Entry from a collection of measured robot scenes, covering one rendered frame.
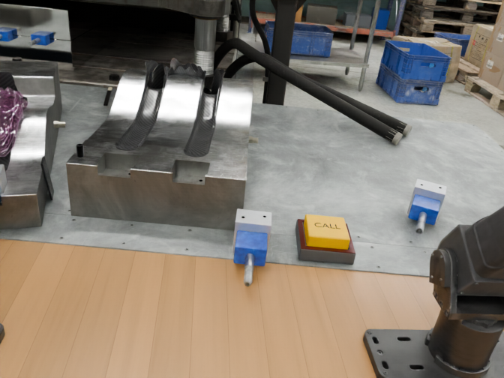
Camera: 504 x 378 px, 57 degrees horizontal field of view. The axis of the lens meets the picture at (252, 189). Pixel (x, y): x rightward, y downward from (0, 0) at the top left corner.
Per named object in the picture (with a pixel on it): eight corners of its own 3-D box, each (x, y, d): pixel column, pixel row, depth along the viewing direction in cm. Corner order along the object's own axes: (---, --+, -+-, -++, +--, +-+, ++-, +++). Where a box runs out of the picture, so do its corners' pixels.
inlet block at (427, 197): (430, 250, 73) (441, 220, 70) (398, 240, 74) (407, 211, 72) (437, 212, 83) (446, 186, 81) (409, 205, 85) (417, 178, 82)
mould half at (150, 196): (241, 231, 72) (249, 151, 66) (70, 215, 71) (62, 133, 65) (249, 118, 116) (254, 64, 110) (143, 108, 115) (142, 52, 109)
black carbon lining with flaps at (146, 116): (208, 170, 74) (211, 112, 69) (106, 160, 73) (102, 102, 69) (224, 100, 104) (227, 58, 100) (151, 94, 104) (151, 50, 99)
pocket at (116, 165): (133, 191, 69) (132, 169, 67) (97, 187, 69) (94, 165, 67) (139, 177, 73) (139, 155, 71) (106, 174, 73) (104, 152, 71)
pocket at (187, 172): (205, 198, 69) (207, 176, 68) (169, 195, 69) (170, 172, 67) (208, 184, 73) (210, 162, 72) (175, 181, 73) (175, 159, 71)
